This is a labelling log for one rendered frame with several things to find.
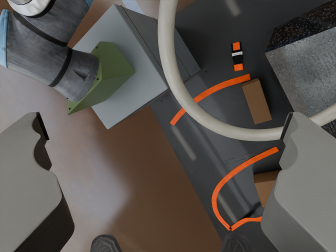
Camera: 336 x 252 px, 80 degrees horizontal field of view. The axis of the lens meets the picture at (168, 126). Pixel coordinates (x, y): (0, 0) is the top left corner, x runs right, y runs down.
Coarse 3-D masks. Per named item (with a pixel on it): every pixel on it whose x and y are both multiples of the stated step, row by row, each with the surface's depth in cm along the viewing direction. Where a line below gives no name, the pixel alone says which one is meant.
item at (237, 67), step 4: (232, 44) 145; (236, 44) 144; (240, 44) 143; (232, 48) 146; (236, 48) 145; (240, 48) 144; (232, 52) 147; (236, 52) 144; (240, 52) 143; (232, 56) 146; (236, 56) 145; (240, 56) 144; (236, 60) 145; (240, 60) 144; (236, 64) 145; (240, 64) 144; (236, 68) 145; (240, 68) 144
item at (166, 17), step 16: (160, 0) 34; (176, 0) 34; (160, 16) 35; (160, 32) 36; (160, 48) 37; (176, 64) 40; (176, 80) 40; (176, 96) 43; (192, 112) 44; (320, 112) 47; (208, 128) 47; (224, 128) 47; (240, 128) 48; (272, 128) 49
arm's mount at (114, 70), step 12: (96, 48) 77; (108, 48) 79; (108, 60) 75; (120, 60) 82; (108, 72) 70; (120, 72) 77; (132, 72) 84; (96, 84) 66; (108, 84) 76; (120, 84) 88; (84, 96) 70; (96, 96) 79; (108, 96) 93; (72, 108) 73; (84, 108) 83
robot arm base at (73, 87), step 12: (72, 60) 65; (84, 60) 68; (96, 60) 71; (60, 72) 64; (72, 72) 65; (84, 72) 67; (96, 72) 69; (60, 84) 66; (72, 84) 67; (84, 84) 67; (72, 96) 70
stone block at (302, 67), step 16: (304, 16) 78; (320, 16) 72; (272, 32) 91; (288, 32) 83; (304, 32) 76; (320, 32) 70; (272, 48) 88; (288, 48) 82; (304, 48) 77; (320, 48) 72; (272, 64) 91; (288, 64) 85; (304, 64) 80; (320, 64) 75; (288, 80) 88; (304, 80) 83; (320, 80) 78; (288, 96) 92; (304, 96) 86; (320, 96) 81; (304, 112) 90
